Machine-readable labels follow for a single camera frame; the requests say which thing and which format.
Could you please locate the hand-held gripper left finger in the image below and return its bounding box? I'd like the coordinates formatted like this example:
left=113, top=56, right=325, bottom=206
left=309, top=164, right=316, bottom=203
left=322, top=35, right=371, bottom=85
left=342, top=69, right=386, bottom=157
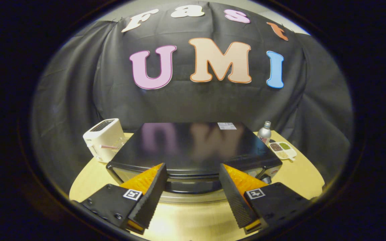
left=73, top=163, right=169, bottom=235

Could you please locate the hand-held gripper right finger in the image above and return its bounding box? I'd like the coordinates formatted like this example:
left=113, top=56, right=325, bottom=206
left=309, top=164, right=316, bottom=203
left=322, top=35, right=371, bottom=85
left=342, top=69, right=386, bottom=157
left=219, top=163, right=311, bottom=235

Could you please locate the black toaster oven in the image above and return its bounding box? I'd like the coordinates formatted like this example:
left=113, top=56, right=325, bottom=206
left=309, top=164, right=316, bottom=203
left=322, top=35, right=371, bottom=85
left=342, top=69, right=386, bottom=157
left=106, top=122, right=283, bottom=204

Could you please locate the white pop-up toaster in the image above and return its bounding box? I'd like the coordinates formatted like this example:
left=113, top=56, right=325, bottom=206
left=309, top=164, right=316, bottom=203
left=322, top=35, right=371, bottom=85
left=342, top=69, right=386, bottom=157
left=83, top=118, right=126, bottom=163

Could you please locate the white divided spice dish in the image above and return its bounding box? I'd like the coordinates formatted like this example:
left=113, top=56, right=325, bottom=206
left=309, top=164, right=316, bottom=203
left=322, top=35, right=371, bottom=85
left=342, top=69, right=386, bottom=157
left=268, top=142, right=297, bottom=161

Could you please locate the silver metal bottle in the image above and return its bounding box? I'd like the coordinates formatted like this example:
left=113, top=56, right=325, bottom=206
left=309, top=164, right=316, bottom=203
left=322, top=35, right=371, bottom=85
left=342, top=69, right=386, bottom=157
left=257, top=121, right=272, bottom=145

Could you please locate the black backdrop cloth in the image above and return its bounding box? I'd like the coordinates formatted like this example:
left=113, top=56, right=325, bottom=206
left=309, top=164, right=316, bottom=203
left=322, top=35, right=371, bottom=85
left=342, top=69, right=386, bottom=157
left=30, top=2, right=353, bottom=205

